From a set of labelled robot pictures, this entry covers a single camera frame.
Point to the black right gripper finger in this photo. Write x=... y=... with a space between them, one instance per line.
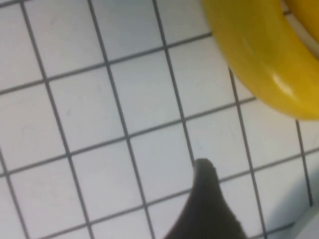
x=207 y=211

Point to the yellow banana with green tip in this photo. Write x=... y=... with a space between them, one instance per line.
x=259 y=54

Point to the white grid tablecloth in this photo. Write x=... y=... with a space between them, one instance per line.
x=99 y=124

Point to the yellow banana with thin stem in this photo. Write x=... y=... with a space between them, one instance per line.
x=309 y=15

